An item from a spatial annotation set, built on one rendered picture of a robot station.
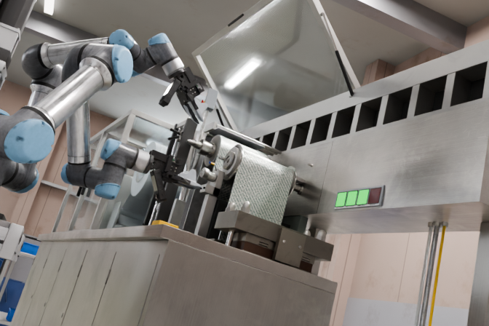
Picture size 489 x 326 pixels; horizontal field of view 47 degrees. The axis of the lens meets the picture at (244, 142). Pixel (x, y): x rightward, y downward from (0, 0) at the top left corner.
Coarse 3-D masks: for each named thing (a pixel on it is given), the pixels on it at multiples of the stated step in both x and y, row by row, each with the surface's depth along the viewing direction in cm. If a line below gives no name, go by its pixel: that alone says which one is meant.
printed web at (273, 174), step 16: (224, 144) 238; (240, 144) 245; (256, 160) 217; (256, 176) 215; (272, 176) 218; (288, 176) 222; (224, 192) 222; (288, 192) 221; (192, 208) 242; (192, 224) 241
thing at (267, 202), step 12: (240, 180) 212; (252, 180) 214; (240, 192) 211; (252, 192) 213; (264, 192) 216; (276, 192) 218; (240, 204) 210; (252, 204) 212; (264, 204) 215; (276, 204) 217; (264, 216) 214; (276, 216) 216
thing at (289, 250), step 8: (280, 232) 192; (288, 232) 193; (280, 240) 191; (288, 240) 192; (296, 240) 194; (304, 240) 195; (280, 248) 190; (288, 248) 192; (296, 248) 193; (280, 256) 190; (288, 256) 191; (296, 256) 193; (288, 264) 191; (296, 264) 192
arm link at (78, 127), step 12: (72, 60) 179; (72, 72) 180; (84, 108) 187; (72, 120) 186; (84, 120) 187; (72, 132) 187; (84, 132) 188; (72, 144) 188; (84, 144) 189; (72, 156) 189; (84, 156) 190; (72, 168) 190; (84, 168) 191; (72, 180) 191; (84, 180) 189
